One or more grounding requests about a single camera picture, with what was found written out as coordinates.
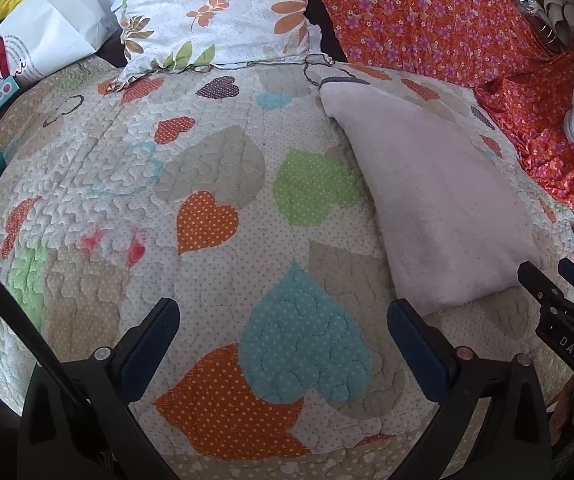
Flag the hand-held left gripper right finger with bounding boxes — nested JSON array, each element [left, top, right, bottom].
[[386, 298, 554, 480]]

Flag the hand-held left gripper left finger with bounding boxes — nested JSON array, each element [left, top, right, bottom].
[[17, 297, 182, 480]]

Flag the pale pink garment grey trim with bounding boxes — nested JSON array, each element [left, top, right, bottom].
[[319, 77, 548, 317]]

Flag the heart patchwork quilt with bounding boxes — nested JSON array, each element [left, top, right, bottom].
[[0, 55, 574, 480]]

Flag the orange floral bedsheet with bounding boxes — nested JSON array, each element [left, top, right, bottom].
[[302, 0, 574, 261]]

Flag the white paper bag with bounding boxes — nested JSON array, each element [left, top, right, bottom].
[[0, 0, 120, 88]]

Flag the white floral pillow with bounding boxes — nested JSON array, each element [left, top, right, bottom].
[[109, 0, 323, 86]]

